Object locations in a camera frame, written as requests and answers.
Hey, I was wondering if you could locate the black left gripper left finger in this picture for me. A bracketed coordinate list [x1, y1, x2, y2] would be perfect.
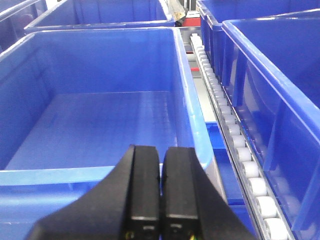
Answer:
[26, 145, 160, 240]

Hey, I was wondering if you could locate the white roller conveyor track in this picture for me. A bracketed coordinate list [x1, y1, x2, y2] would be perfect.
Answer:
[190, 33, 295, 240]

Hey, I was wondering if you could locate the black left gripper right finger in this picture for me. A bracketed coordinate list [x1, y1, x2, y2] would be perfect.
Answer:
[161, 147, 255, 240]

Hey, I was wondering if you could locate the left blue plastic bin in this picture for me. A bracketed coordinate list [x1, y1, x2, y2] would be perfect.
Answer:
[0, 0, 48, 52]

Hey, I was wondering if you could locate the far right blue bin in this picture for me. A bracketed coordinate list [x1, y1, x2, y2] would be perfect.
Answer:
[196, 0, 320, 79]

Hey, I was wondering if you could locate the middle blue plastic bin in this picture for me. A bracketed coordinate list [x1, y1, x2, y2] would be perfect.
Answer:
[0, 27, 214, 240]

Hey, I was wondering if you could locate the far blue plastic bin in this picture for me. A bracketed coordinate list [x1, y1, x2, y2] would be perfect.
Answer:
[24, 0, 175, 34]

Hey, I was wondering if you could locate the right blue plastic bin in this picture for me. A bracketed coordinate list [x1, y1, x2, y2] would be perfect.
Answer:
[222, 16, 320, 240]

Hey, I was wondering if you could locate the blue plastic bin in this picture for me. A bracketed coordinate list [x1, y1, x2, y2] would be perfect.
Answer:
[24, 0, 175, 34]
[0, 27, 214, 240]
[0, 0, 48, 52]
[222, 16, 320, 240]

